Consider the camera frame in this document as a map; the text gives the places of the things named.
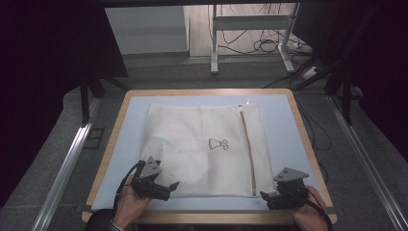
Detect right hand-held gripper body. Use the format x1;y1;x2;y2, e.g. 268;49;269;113
268;167;310;211

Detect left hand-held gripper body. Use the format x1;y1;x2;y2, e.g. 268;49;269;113
130;155;172;200

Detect white mesh laundry bag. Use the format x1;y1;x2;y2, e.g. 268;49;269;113
140;101;278;198

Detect person's right hand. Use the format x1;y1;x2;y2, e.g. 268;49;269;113
288;186;329;231

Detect person's left hand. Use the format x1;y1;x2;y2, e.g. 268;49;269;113
113;174;152;230

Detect light blue table mat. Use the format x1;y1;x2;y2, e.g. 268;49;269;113
90;93;326;212

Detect wooden framed work board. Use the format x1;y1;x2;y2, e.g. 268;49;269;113
81;88;338;226

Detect black floor socket cover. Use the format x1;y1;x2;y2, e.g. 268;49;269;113
83;127;106;150

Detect black metal stand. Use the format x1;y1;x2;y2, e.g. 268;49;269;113
322;61;362;127
79;71;131;127

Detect white power strip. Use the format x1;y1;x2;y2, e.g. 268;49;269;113
301;64;321;80

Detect white cabinet panel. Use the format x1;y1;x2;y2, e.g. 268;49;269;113
104;5;191;56

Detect dark curtain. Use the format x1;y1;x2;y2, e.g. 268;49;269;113
293;0;408;163
0;0;130;208

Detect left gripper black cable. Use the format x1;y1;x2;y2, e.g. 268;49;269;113
113;161;142;210

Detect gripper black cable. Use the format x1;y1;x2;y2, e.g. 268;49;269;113
113;161;142;210
296;186;334;231

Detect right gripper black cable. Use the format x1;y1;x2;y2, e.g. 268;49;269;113
296;186;334;231

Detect black floor cable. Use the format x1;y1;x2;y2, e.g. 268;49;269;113
296;101;333;186

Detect aluminium floor rail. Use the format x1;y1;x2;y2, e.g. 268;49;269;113
30;95;101;231
326;94;408;231

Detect black cables on floor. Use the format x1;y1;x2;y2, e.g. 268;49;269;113
217;4;314;56

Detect white metal desk frame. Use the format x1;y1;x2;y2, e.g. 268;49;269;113
209;3;301;76

